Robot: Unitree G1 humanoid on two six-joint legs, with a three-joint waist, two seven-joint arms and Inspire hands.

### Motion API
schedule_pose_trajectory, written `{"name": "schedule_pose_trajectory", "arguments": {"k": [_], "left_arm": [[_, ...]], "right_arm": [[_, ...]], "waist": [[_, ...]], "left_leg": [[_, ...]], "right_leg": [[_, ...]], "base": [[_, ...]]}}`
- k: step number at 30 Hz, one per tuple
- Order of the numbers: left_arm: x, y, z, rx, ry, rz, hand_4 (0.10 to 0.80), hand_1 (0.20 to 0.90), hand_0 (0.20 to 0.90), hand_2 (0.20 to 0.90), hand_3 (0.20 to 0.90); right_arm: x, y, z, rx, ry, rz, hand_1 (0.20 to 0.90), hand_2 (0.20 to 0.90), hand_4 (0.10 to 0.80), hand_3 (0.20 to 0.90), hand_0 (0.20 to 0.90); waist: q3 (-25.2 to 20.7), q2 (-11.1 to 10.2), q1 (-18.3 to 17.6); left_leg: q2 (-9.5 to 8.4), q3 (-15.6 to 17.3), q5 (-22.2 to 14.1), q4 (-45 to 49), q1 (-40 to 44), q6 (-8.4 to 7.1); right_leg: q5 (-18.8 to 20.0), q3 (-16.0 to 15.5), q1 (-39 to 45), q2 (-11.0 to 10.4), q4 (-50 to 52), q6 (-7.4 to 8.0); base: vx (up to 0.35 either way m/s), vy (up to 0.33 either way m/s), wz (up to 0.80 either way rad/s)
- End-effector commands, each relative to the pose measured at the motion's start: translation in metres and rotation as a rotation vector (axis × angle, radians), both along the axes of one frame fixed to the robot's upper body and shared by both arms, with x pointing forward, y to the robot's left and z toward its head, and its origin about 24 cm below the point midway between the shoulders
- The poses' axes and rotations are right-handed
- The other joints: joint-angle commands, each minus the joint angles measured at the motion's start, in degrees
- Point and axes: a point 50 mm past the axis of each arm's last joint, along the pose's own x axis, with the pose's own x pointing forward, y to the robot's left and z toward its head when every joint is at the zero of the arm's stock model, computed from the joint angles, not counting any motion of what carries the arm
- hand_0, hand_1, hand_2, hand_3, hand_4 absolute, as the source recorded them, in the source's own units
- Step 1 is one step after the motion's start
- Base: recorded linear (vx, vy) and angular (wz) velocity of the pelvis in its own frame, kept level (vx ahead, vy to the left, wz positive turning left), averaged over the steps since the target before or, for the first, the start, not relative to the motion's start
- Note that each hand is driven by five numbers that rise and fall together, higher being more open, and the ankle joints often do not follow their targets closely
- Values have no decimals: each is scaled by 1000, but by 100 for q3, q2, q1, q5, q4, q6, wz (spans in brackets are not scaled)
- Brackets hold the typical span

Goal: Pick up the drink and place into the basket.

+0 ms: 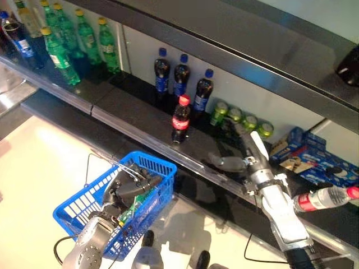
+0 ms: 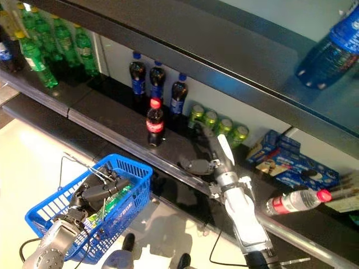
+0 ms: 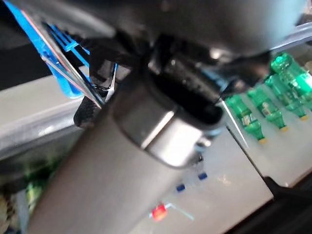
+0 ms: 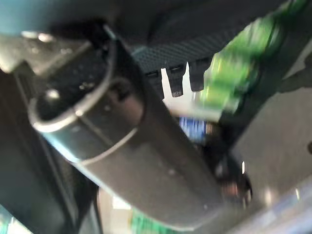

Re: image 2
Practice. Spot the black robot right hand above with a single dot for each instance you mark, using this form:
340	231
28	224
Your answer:
221	159

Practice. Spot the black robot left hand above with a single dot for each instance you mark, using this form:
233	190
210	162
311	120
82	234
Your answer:
95	193

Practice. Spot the blue plastic shopping basket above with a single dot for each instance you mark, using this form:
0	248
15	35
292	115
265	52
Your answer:
131	201

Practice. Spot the white carton box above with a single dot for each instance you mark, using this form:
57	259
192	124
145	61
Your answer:
350	182
345	203

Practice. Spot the yellow tea bottle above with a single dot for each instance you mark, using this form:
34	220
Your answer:
14	19

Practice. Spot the large cola bottle blue label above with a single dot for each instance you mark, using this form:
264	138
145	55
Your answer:
331	56

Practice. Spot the water bottle red label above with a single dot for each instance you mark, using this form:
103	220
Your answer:
294	201

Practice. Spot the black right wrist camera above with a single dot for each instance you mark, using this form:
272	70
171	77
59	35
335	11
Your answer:
215	192

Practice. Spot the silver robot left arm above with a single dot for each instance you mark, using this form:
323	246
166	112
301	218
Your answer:
53	246

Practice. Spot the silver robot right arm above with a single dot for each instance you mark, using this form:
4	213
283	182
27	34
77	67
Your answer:
244	218

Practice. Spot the cola bottle red label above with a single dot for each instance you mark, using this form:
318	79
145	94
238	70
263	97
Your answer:
155	126

